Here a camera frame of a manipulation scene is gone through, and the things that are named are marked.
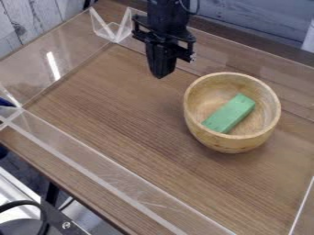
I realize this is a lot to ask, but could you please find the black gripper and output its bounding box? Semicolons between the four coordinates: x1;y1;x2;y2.
131;0;197;78

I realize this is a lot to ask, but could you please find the green rectangular block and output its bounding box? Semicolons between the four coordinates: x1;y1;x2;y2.
202;94;256;134

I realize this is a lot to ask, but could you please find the light wooden bowl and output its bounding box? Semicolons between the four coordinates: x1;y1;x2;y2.
183;72;281;153

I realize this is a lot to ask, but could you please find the blue object at left edge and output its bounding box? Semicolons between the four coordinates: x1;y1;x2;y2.
0;97;15;107

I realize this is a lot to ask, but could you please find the clear acrylic front barrier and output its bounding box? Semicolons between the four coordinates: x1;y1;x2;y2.
0;92;236;235

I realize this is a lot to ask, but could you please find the black metal table leg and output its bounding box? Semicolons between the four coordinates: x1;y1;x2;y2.
40;183;91;235

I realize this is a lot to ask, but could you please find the clear acrylic corner bracket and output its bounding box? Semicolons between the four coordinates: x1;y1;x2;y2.
90;7;133;43

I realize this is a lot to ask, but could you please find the black cable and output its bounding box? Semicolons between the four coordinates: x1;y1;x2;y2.
0;199;51;235

